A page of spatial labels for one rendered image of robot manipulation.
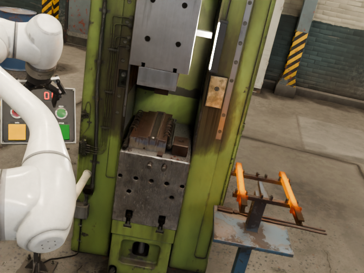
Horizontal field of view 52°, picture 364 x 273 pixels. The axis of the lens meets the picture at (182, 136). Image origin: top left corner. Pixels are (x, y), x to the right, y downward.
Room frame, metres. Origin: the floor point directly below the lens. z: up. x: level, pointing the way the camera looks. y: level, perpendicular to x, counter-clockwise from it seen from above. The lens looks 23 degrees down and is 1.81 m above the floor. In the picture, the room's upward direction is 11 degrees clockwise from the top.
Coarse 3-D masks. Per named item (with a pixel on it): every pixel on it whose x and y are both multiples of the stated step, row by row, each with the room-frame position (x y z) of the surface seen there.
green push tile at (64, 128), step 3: (60, 126) 1.65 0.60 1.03; (63, 126) 1.65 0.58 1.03; (66, 126) 1.66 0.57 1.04; (63, 129) 1.65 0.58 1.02; (66, 129) 1.65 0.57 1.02; (63, 132) 1.64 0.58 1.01; (66, 132) 1.65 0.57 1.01; (63, 135) 1.63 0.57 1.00; (66, 135) 1.64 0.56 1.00; (63, 138) 1.63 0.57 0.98; (66, 138) 1.63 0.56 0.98
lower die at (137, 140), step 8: (144, 112) 2.21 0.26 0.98; (152, 112) 2.21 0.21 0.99; (160, 112) 2.21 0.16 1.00; (144, 120) 2.07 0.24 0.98; (152, 120) 2.07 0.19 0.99; (136, 128) 1.93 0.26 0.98; (144, 128) 1.92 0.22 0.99; (152, 128) 1.92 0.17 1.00; (160, 128) 1.94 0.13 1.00; (136, 136) 1.82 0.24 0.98; (144, 136) 1.81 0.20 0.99; (160, 136) 1.85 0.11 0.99; (136, 144) 1.81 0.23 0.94; (144, 144) 1.81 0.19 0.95; (152, 144) 1.81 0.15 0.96; (160, 144) 1.81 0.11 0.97
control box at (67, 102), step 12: (36, 96) 1.67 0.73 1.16; (72, 96) 1.75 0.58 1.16; (60, 108) 1.69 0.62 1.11; (72, 108) 1.72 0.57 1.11; (12, 120) 1.57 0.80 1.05; (60, 120) 1.67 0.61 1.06; (72, 120) 1.69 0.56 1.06; (72, 132) 1.67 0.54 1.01; (12, 144) 1.55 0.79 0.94; (24, 144) 1.58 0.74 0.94
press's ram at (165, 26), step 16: (144, 0) 1.81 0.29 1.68; (160, 0) 1.81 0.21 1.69; (176, 0) 1.81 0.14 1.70; (192, 0) 1.81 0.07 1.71; (144, 16) 1.81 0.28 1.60; (160, 16) 1.81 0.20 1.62; (176, 16) 1.81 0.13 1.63; (192, 16) 1.81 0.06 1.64; (144, 32) 1.81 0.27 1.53; (160, 32) 1.81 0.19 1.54; (176, 32) 1.81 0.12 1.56; (192, 32) 1.81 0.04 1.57; (208, 32) 2.00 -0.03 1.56; (144, 48) 1.81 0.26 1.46; (160, 48) 1.81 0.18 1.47; (176, 48) 1.81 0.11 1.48; (192, 48) 1.81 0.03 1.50; (160, 64) 1.81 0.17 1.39; (176, 64) 1.81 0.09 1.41
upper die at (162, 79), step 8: (144, 64) 1.86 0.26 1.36; (144, 72) 1.81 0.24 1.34; (152, 72) 1.81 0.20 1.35; (160, 72) 1.81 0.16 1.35; (168, 72) 1.81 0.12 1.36; (176, 72) 1.83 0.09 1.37; (144, 80) 1.81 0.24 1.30; (152, 80) 1.81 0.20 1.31; (160, 80) 1.81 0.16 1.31; (168, 80) 1.81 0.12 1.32; (176, 80) 1.81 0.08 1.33; (160, 88) 1.81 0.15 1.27; (168, 88) 1.81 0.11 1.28
